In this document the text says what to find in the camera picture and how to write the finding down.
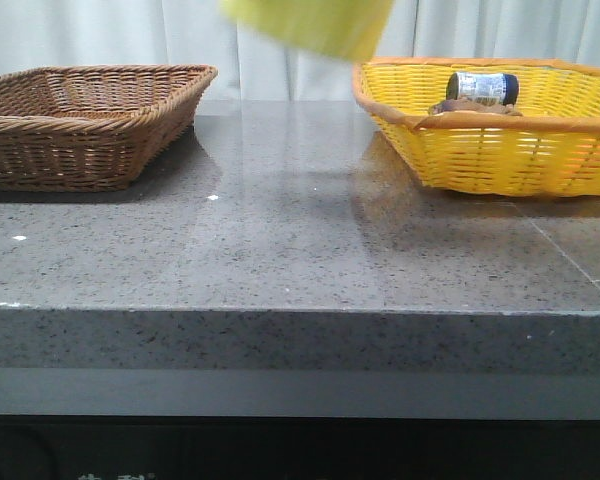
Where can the yellow woven basket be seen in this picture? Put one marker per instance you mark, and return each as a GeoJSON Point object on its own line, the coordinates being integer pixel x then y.
{"type": "Point", "coordinates": [551, 147]}

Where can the white curtain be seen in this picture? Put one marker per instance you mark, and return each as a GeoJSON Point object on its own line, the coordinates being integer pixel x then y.
{"type": "Point", "coordinates": [253, 67]}

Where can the brown wicker basket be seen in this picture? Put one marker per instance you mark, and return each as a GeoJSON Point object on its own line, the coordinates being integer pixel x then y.
{"type": "Point", "coordinates": [92, 128]}

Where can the brown crumpled item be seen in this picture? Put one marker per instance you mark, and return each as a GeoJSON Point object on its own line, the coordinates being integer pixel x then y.
{"type": "Point", "coordinates": [467, 105]}

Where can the yellow tape roll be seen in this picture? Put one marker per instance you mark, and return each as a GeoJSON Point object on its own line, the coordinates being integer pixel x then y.
{"type": "Point", "coordinates": [348, 30]}

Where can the blue white can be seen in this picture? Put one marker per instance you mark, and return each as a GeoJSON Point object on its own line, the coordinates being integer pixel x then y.
{"type": "Point", "coordinates": [484, 88]}

